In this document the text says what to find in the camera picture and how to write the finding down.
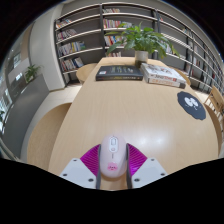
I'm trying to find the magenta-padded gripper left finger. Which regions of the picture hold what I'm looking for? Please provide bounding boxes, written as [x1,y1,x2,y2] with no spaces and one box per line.
[59,143,103,191]

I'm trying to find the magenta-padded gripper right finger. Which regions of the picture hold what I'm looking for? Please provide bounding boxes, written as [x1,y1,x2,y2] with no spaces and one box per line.
[125,143,168,190]

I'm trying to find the pink computer mouse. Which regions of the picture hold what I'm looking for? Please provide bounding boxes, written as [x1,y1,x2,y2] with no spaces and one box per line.
[99,134,128,179]

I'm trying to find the dark flower-shaped mouse pad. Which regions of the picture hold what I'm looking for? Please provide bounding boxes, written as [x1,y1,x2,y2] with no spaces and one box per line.
[176,90,207,121]

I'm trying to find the round-backed wooden chair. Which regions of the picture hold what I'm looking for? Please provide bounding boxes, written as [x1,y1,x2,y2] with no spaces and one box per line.
[173,67,192,87]
[75,63,99,85]
[26,102,73,172]
[203,103,224,158]

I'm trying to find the grey counter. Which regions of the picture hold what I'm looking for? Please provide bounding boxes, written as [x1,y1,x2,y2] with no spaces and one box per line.
[1,74,50,158]

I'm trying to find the thin book with orange spine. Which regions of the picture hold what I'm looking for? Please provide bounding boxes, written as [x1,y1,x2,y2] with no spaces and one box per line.
[148,80,187,90]

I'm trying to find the light wooden slatted chairs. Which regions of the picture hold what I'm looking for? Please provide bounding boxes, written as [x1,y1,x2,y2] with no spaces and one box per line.
[203,85,224,116]

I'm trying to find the white illustrated book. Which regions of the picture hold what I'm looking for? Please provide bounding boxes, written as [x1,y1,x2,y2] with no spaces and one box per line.
[139,62,188,86]

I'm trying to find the black hardcover book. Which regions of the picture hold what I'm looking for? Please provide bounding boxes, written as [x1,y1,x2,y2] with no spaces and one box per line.
[95,65,144,82]

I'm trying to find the small potted plant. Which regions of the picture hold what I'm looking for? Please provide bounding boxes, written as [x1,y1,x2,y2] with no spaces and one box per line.
[24,64,43,84]

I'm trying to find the potted green leafy plant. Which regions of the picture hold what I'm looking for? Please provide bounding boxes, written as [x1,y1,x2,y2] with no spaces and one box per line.
[104,22,181,69]

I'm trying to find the grey shelf unit with books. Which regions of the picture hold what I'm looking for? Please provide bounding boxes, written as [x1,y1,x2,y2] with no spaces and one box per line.
[53,1,224,98]

